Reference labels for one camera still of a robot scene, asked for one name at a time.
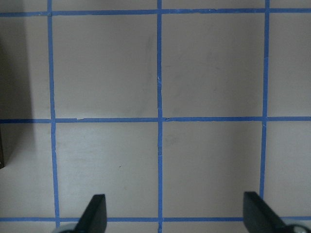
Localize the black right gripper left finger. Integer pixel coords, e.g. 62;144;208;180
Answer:
73;194;107;233

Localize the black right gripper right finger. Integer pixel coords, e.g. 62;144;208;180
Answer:
242;191;287;233

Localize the dark wooden drawer cabinet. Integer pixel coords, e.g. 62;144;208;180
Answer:
0;133;5;169

